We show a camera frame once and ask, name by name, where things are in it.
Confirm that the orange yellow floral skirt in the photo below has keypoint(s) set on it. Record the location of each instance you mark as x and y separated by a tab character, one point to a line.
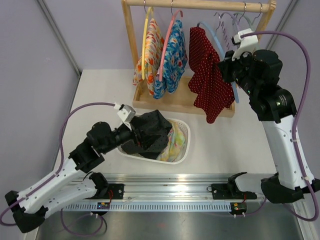
154	48

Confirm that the yellow hanger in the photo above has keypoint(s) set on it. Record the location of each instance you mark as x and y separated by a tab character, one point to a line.
148	12

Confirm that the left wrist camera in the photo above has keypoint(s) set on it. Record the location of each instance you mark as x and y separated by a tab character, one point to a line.
125	112

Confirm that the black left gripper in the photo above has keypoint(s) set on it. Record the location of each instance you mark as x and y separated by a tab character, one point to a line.
135	139

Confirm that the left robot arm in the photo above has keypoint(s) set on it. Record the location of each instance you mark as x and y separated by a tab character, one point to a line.
73	181

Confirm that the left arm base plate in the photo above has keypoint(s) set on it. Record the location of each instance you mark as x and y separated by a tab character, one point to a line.
115	191

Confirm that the lilac hanger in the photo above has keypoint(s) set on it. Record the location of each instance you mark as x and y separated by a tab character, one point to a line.
225	27

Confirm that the dark grey dotted skirt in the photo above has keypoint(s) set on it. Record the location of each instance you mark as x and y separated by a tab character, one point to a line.
155	127

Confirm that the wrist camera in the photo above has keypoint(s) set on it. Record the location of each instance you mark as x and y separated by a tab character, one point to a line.
245	44
125	112

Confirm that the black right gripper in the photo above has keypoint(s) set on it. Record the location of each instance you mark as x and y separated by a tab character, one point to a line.
227	65

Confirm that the blue floral skirt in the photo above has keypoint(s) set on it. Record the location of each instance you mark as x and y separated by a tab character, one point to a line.
175	61

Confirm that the red polka dot skirt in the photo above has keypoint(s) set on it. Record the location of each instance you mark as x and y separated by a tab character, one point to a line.
213	94

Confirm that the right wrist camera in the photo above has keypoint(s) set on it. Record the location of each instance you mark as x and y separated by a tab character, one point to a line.
245	44

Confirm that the wooden clothes rack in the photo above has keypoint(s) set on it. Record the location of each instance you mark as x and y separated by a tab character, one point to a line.
182	100

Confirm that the light blue hanger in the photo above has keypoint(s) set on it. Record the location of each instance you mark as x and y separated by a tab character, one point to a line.
222	54

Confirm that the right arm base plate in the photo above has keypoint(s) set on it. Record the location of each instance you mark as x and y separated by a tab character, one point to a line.
229	191

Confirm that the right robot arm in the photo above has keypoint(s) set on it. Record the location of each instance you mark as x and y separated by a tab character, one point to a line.
258	75

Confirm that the pink hanger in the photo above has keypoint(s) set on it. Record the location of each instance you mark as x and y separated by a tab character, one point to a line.
166	41

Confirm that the pastel floral skirt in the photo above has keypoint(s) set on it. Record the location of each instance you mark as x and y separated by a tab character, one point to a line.
177	141

